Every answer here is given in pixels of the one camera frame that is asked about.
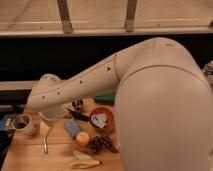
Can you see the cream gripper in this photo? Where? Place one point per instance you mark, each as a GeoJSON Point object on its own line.
{"type": "Point", "coordinates": [44, 129]}

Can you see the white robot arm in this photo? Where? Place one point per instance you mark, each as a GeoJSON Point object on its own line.
{"type": "Point", "coordinates": [163, 106]}

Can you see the green plastic tray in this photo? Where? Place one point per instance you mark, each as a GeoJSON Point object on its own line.
{"type": "Point", "coordinates": [107, 98]}

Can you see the white mug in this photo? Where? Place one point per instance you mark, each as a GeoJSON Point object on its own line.
{"type": "Point", "coordinates": [23, 124]}

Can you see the blue sponge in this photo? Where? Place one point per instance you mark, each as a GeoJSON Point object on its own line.
{"type": "Point", "coordinates": [72, 127]}

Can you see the wooden table board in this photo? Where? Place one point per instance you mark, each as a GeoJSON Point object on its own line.
{"type": "Point", "coordinates": [27, 153]}

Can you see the orange fruit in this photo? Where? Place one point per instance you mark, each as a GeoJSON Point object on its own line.
{"type": "Point", "coordinates": [82, 139]}

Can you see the small metal cup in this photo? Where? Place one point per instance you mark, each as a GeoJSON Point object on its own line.
{"type": "Point", "coordinates": [78, 105]}

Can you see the yellow banana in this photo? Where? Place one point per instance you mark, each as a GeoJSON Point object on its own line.
{"type": "Point", "coordinates": [83, 161]}

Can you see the bunch of dark grapes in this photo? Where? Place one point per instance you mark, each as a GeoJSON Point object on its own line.
{"type": "Point", "coordinates": [102, 142]}

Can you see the orange bowl with white item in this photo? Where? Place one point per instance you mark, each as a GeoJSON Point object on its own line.
{"type": "Point", "coordinates": [101, 119]}

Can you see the black handled ice cream scoop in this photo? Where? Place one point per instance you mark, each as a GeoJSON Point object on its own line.
{"type": "Point", "coordinates": [77, 115]}

